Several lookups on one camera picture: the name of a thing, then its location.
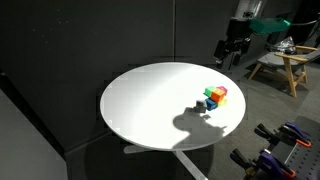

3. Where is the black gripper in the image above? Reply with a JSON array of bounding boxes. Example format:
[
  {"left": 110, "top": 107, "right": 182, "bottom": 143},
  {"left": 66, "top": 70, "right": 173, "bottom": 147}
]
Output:
[{"left": 213, "top": 18, "right": 253, "bottom": 70}]

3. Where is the magenta toy block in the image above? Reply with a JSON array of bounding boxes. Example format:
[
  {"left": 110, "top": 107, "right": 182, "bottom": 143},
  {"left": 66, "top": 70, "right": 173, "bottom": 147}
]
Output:
[{"left": 216, "top": 85, "right": 229, "bottom": 96}]

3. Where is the orange toy block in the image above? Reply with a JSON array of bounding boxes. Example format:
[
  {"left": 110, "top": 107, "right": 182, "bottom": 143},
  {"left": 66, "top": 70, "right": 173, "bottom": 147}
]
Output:
[{"left": 210, "top": 87, "right": 227, "bottom": 103}]

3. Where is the green toy block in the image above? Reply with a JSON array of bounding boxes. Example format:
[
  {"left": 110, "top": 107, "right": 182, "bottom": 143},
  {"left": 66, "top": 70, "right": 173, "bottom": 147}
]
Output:
[{"left": 203, "top": 85, "right": 216, "bottom": 99}]

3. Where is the yellow-green toy block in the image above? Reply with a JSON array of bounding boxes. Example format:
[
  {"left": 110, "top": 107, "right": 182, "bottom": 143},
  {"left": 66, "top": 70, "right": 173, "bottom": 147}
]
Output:
[{"left": 217, "top": 96, "right": 229, "bottom": 108}]

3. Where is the blue toy block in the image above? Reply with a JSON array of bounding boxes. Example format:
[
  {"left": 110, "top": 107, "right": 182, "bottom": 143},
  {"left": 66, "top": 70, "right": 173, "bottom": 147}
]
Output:
[{"left": 204, "top": 97, "right": 219, "bottom": 112}]

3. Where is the crumpled clear plastic bag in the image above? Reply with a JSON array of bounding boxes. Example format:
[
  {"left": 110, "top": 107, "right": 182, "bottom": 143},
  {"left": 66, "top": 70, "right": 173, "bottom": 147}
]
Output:
[{"left": 270, "top": 36, "right": 297, "bottom": 55}]

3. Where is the wooden armchair gray seat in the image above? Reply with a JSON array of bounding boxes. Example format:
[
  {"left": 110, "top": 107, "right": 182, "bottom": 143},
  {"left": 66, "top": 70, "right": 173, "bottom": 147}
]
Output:
[{"left": 247, "top": 44, "right": 320, "bottom": 99}]

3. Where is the purple orange spring clamp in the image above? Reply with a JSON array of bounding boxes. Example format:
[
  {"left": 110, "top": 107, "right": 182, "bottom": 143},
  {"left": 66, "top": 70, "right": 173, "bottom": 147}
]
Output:
[
  {"left": 229, "top": 147, "right": 297, "bottom": 180},
  {"left": 254, "top": 121, "right": 313, "bottom": 149}
]

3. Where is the white table base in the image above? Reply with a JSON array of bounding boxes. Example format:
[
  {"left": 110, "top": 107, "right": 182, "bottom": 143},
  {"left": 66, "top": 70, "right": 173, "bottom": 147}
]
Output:
[{"left": 123, "top": 144, "right": 210, "bottom": 180}]

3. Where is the teal wrist camera box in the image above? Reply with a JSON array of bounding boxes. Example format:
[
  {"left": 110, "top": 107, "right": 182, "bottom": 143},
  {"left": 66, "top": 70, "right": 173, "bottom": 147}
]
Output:
[{"left": 249, "top": 16, "right": 292, "bottom": 35}]

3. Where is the long black cable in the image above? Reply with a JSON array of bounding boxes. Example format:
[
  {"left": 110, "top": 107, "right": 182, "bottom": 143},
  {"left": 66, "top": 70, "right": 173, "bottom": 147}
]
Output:
[{"left": 289, "top": 19, "right": 320, "bottom": 28}]

